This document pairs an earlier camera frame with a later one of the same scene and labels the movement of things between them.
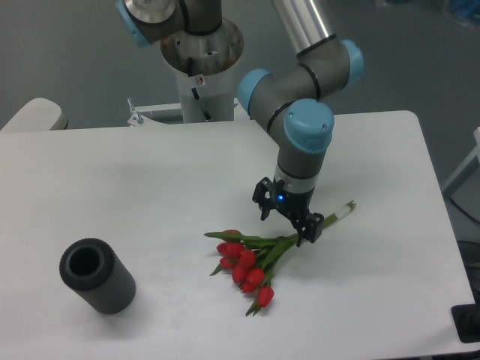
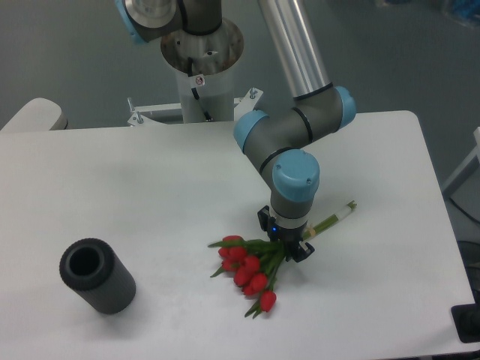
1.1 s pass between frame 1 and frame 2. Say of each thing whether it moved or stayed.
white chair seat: stayed
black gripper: moved
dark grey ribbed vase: stayed
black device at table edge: stayed
